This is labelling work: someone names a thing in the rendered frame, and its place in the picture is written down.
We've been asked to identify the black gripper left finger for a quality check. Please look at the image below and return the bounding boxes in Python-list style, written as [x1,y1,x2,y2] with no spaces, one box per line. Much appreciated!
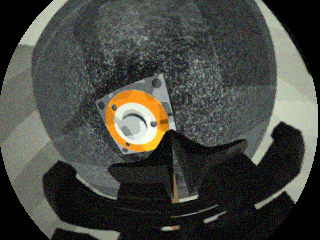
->
[108,131,175,200]

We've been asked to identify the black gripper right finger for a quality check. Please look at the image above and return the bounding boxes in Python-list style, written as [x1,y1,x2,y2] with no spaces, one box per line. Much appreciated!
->
[171,129,248,196]

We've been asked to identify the white square base plate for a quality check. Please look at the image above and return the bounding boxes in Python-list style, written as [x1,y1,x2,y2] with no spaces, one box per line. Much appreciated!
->
[95,73,176,155]

